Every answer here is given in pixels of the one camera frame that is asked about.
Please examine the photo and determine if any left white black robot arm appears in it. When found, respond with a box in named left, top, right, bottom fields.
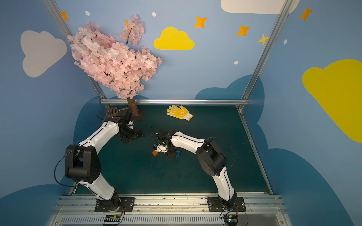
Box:
left=65, top=107, right=143, bottom=211

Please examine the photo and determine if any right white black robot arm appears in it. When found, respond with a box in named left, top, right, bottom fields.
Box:
left=154, top=130, right=237, bottom=206

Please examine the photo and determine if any orange square lego brick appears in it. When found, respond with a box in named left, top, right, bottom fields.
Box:
left=152, top=150, right=159, bottom=157

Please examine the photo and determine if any brown plastic scoop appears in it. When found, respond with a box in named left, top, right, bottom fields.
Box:
left=106, top=106, right=119, bottom=118

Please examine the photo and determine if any yellow white work glove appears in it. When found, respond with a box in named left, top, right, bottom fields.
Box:
left=166, top=105, right=194, bottom=121

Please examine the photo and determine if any rear horizontal aluminium bar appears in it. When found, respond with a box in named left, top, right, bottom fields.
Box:
left=100, top=98, right=249, bottom=106

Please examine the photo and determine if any pink cherry blossom tree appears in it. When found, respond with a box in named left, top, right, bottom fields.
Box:
left=67, top=14, right=162, bottom=121

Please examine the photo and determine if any left electronics board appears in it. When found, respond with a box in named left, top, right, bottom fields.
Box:
left=103, top=215, right=123, bottom=226

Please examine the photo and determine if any electronics board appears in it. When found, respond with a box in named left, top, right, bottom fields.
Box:
left=222, top=214, right=239, bottom=226
left=103, top=215, right=123, bottom=226

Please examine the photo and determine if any right electronics board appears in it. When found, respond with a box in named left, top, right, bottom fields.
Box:
left=222, top=214, right=239, bottom=226

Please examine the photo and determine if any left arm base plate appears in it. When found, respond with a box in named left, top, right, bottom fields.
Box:
left=94, top=197, right=135, bottom=212

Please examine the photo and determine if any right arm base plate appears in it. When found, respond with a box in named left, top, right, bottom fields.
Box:
left=206, top=197, right=247, bottom=212

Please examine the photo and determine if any aluminium rail front frame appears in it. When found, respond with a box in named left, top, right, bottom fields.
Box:
left=48, top=193, right=292, bottom=226

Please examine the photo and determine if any left aluminium corner post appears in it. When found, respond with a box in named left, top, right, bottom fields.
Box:
left=42, top=0, right=111, bottom=109

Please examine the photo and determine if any aluminium corner post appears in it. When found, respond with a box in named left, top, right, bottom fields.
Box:
left=42, top=0, right=111, bottom=109
left=238, top=0, right=294, bottom=113

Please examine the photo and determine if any right aluminium corner post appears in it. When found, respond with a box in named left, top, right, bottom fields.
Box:
left=238, top=0, right=294, bottom=113

